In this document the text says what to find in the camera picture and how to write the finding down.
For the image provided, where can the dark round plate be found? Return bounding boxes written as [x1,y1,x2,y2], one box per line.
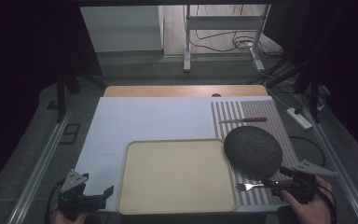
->
[223,125,283,179]

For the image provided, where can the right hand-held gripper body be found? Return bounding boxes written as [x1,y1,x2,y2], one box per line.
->
[271,159,337,205]

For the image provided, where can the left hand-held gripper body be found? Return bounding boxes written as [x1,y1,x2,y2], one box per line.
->
[58,169,106,220]

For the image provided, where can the black looped cable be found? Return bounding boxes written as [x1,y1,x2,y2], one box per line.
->
[288,135,326,168]

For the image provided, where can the person's left hand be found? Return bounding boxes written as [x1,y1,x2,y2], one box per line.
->
[51,212,89,224]

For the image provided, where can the fork with wooden handle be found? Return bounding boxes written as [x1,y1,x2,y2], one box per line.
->
[235,179,293,192]

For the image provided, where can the black metal stand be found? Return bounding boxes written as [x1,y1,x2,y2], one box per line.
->
[55,69,82,124]
[293,59,325,124]

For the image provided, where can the white cabinet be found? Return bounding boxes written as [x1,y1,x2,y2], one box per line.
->
[79,5,165,53]

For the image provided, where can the person's right hand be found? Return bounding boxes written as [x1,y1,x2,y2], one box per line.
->
[279,175,336,224]

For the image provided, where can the black floor cables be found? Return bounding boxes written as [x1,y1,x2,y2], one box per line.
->
[188,5,285,60]

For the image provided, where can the white table cover sheet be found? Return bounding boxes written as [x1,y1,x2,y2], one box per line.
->
[74,95,288,216]

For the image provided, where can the black floor socket frame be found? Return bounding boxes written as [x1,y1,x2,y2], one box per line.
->
[59,122,81,146]

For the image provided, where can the white metal desk frame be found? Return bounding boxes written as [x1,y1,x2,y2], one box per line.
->
[183,4,272,74]

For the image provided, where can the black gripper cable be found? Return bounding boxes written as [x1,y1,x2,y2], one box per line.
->
[314,183,338,224]
[44,177,67,224]

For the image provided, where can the aluminium rail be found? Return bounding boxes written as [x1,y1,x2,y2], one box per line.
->
[297,94,358,224]
[7,111,73,224]

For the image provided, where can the striped placemat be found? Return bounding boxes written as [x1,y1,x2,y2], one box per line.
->
[210,99,300,206]

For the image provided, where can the white power strip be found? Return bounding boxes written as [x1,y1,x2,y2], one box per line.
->
[285,106,313,131]

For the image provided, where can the beige rectangular tray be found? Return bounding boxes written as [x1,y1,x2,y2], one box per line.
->
[117,138,238,216]

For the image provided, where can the knife with red-brown handle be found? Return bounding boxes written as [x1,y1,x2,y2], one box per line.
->
[218,116,269,125]

